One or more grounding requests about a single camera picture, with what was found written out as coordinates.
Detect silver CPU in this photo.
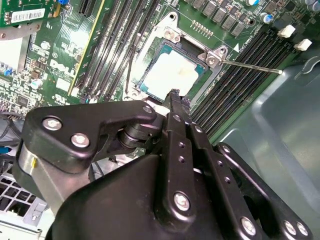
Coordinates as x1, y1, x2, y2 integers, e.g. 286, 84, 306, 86
137, 41, 210, 101

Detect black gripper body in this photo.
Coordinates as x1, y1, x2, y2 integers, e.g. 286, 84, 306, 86
44, 152, 242, 240

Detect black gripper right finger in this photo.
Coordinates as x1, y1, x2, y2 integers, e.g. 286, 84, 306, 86
181, 97, 315, 240

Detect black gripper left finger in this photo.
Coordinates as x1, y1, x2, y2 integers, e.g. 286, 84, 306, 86
11, 88, 199, 227

